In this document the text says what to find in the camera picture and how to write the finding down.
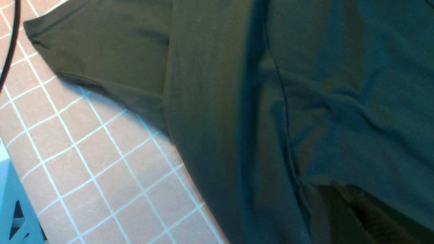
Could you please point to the light blue table frame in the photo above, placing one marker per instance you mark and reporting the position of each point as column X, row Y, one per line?
column 18, row 221

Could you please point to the dark gray long-sleeve shirt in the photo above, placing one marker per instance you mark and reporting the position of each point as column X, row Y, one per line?
column 265, row 100

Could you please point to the pink checkered tablecloth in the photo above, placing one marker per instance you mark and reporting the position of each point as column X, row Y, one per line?
column 95, row 172

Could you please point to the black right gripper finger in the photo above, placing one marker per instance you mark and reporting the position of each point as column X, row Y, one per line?
column 347, row 214

